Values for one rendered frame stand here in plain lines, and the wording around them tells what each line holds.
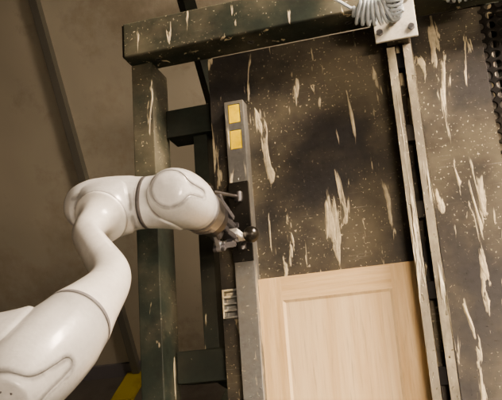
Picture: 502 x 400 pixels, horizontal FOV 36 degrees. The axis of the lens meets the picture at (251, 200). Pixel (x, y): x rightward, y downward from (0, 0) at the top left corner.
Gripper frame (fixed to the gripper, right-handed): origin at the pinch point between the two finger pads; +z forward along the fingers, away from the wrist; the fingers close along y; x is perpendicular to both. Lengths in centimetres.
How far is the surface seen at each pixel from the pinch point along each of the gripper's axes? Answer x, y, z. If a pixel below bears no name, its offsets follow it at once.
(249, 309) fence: -1.0, 15.5, 11.5
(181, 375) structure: -21.9, 28.7, 19.1
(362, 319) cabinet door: 24.9, 20.3, 13.9
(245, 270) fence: -1.4, 6.0, 11.5
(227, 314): -7.7, 15.7, 15.0
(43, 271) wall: -179, -49, 219
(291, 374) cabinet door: 7.3, 31.2, 14.0
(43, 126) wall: -154, -118, 178
